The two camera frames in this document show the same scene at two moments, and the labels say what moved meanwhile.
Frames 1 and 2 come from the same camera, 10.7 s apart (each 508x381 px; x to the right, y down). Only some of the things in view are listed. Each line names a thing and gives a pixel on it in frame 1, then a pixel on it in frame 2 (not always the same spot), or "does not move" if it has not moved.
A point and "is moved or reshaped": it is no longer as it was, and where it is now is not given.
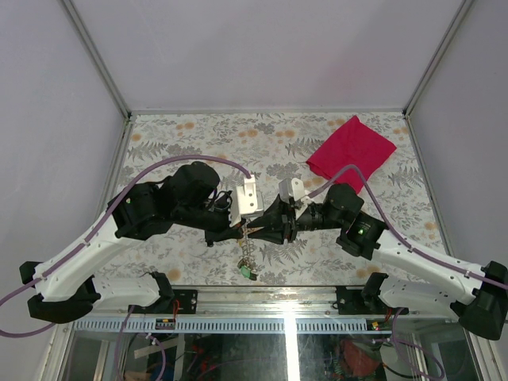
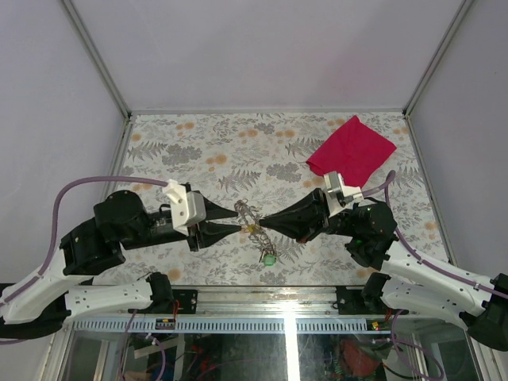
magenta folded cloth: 355,144 does not move
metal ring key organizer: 248,255 is moved or reshaped
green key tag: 245,271 -> 269,259
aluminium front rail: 267,310 does not move
